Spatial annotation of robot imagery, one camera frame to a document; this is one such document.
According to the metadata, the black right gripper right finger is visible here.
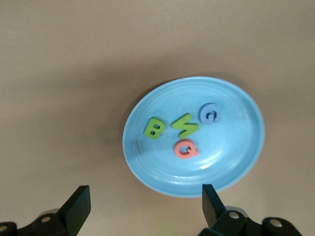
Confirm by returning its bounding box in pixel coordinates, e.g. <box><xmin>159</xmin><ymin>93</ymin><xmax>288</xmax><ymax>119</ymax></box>
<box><xmin>198</xmin><ymin>184</ymin><xmax>302</xmax><ymax>236</ymax></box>

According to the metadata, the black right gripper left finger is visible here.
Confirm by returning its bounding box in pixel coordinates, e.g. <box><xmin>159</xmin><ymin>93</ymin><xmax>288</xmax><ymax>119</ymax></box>
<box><xmin>14</xmin><ymin>185</ymin><xmax>92</xmax><ymax>236</ymax></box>

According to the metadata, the red foam letter Q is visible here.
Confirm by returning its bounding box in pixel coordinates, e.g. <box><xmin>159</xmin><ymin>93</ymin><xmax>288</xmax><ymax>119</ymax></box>
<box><xmin>174</xmin><ymin>138</ymin><xmax>199</xmax><ymax>160</ymax></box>

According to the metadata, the green foam letter N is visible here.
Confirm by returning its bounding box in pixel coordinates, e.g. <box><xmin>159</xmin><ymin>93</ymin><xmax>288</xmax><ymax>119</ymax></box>
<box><xmin>171</xmin><ymin>113</ymin><xmax>199</xmax><ymax>139</ymax></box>

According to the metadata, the blue foam letter G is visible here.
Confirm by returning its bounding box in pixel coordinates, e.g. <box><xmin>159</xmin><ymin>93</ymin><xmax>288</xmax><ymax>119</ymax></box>
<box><xmin>198</xmin><ymin>102</ymin><xmax>223</xmax><ymax>126</ymax></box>

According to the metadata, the green foam letter B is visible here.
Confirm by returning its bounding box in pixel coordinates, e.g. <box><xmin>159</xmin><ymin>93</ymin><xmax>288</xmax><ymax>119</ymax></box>
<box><xmin>144</xmin><ymin>116</ymin><xmax>165</xmax><ymax>140</ymax></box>

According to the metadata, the blue plate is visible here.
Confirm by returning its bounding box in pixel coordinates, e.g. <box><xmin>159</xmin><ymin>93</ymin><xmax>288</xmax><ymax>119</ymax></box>
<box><xmin>122</xmin><ymin>76</ymin><xmax>266</xmax><ymax>199</ymax></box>

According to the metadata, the brown table mat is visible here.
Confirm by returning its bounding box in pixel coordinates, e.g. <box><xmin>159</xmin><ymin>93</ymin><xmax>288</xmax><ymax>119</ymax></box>
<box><xmin>0</xmin><ymin>0</ymin><xmax>315</xmax><ymax>236</ymax></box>

